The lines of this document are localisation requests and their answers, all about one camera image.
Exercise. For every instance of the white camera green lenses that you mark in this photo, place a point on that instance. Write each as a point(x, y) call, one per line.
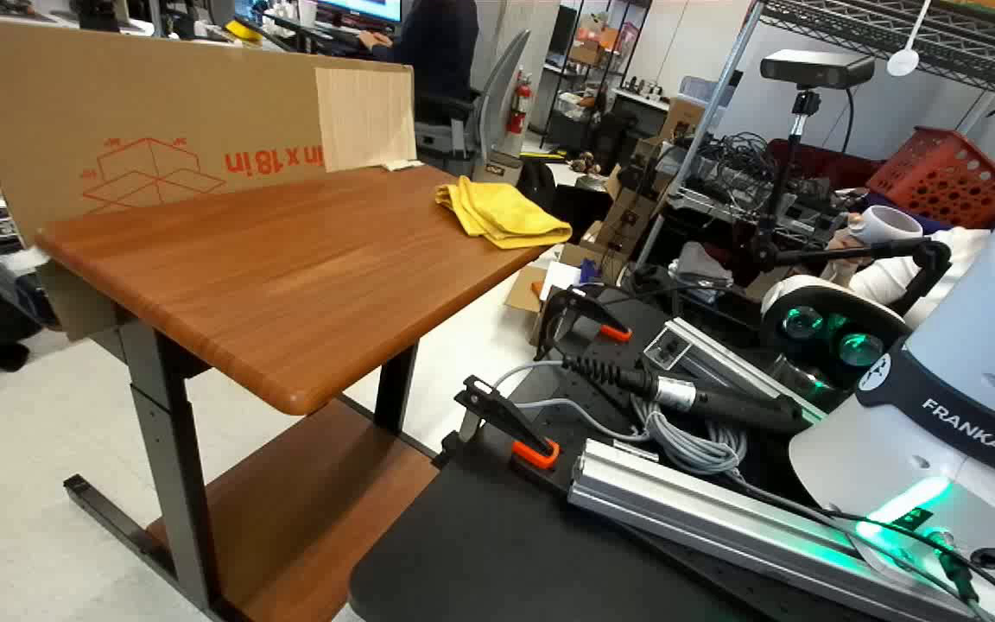
point(829, 334)

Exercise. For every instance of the white round lamp head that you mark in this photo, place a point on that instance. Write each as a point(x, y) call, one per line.
point(904, 59)

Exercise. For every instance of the person in dark clothes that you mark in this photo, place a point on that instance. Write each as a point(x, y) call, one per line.
point(439, 41)

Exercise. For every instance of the brown cardboard box stack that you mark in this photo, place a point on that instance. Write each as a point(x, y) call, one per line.
point(631, 218)

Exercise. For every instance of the black camera on stand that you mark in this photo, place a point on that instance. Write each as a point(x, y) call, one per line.
point(815, 68)

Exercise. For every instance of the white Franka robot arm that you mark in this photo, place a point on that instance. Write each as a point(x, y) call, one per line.
point(982, 347)

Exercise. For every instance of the white cup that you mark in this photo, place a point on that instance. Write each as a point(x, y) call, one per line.
point(889, 221)

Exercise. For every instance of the long aluminium extrusion rail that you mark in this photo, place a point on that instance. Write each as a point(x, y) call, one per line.
point(691, 507)

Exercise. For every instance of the short aluminium extrusion block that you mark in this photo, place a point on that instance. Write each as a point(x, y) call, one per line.
point(691, 347)

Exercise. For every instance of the black camera stand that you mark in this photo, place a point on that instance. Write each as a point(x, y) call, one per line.
point(796, 149)

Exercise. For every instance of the red plastic basket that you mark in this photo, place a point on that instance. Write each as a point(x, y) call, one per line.
point(941, 178)

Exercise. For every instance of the red fire extinguisher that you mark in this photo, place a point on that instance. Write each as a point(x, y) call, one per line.
point(515, 107)

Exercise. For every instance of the large brown cardboard box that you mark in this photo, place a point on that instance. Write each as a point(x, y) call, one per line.
point(118, 104)

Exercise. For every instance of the yellow terry towel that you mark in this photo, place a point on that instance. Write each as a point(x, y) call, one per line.
point(504, 216)

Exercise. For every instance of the computer monitor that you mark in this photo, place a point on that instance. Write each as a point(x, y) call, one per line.
point(365, 10)

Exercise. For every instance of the black metal table frame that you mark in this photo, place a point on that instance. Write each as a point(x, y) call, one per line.
point(171, 461)

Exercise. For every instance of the small cardboard box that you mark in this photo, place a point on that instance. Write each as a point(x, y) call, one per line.
point(533, 289)

